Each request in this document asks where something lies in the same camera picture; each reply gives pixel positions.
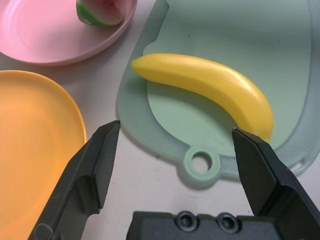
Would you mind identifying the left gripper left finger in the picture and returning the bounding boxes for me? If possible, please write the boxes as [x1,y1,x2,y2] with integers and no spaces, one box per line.
[26,119,122,240]

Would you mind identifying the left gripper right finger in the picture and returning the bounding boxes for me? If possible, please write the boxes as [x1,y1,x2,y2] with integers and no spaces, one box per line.
[231,127,320,226]

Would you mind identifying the yellow toy banana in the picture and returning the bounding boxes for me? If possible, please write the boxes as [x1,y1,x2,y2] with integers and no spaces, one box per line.
[131,52,274,143]

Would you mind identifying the toy watermelon slice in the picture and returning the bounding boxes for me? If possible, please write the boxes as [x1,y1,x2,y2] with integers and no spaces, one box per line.
[76,0,131,28]

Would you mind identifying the yellow plastic plate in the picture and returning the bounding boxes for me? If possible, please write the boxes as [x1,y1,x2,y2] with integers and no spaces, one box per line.
[0,69,88,240]

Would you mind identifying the pink plastic plate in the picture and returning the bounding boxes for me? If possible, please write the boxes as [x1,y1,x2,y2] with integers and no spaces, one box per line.
[0,0,138,67]

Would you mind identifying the green cutting board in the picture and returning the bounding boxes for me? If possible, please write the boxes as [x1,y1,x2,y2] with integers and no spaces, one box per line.
[116,0,320,186]

